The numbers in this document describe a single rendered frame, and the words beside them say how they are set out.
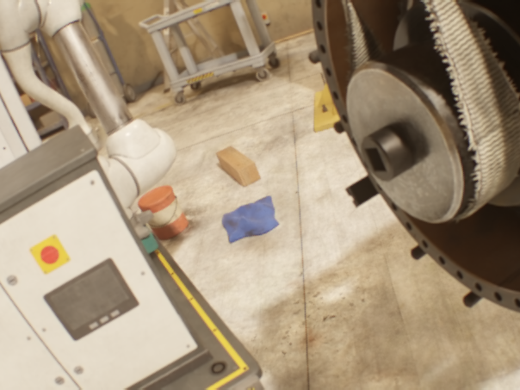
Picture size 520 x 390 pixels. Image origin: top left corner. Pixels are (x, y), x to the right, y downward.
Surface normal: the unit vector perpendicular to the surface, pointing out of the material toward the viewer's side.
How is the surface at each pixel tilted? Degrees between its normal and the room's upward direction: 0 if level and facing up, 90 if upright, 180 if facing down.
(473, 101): 81
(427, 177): 90
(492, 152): 90
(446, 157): 90
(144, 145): 77
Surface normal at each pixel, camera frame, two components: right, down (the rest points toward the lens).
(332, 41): 0.47, 0.54
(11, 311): 0.44, 0.24
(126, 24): -0.04, 0.44
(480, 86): 0.28, 0.05
